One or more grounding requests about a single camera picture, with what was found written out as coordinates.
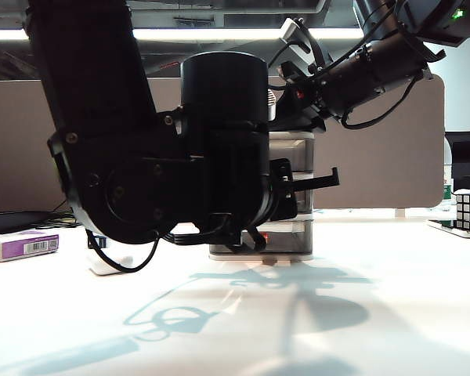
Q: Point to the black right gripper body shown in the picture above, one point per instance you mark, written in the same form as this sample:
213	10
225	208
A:
309	86

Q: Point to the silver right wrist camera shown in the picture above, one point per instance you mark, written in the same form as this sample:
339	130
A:
293	30

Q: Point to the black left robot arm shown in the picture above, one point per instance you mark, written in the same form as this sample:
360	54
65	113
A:
102	78

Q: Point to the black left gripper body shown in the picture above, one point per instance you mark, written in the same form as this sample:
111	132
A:
282	188

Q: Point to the silver-edged black flat device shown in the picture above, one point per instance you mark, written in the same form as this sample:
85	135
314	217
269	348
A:
442	226

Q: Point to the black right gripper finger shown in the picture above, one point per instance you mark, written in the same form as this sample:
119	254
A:
293	115

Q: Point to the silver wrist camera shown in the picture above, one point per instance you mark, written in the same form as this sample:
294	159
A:
272	105
293	30

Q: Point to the white earphone case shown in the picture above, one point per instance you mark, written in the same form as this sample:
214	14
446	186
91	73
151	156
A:
105	268

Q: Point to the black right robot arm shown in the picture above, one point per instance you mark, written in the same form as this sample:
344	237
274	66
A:
376	70

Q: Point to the white plastic drawer cabinet frame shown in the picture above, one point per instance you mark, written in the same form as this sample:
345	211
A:
258	257

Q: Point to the white partition foot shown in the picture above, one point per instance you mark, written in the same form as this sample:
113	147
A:
399	213

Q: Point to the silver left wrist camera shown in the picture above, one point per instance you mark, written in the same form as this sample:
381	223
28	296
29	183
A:
272	105

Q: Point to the white ceiling light strip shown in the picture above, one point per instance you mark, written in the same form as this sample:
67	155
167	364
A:
219	34

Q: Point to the brown desk partition panel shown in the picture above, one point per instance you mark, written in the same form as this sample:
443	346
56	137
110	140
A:
376	164

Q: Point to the clear tape roll black dispenser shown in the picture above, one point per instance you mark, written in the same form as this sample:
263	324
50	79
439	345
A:
98	243

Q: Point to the purple white tissue pack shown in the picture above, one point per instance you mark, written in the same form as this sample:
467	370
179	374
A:
15	246

